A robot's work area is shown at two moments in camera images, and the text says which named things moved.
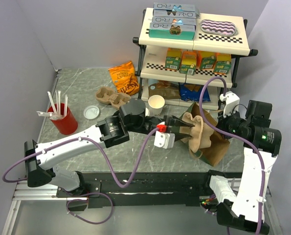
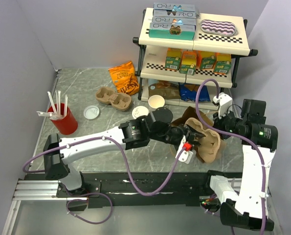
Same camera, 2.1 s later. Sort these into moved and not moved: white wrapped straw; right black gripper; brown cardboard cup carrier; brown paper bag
Moved: brown paper bag; brown cardboard cup carrier
Not moved: white wrapped straw; right black gripper
